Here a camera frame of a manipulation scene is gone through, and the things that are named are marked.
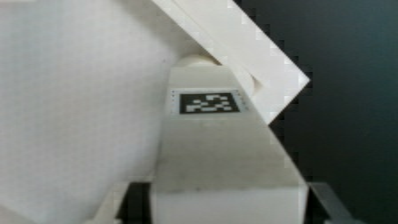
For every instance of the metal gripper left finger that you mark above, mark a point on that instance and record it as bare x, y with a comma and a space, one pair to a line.
125, 207

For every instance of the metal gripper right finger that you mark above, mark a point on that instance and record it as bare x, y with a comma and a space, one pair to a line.
326, 210

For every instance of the white leg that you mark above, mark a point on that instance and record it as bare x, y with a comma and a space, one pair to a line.
226, 178

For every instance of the white desk top tray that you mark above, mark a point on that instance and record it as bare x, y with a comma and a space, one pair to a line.
87, 50

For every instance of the white front guide rail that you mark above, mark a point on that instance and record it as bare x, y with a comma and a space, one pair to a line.
253, 52

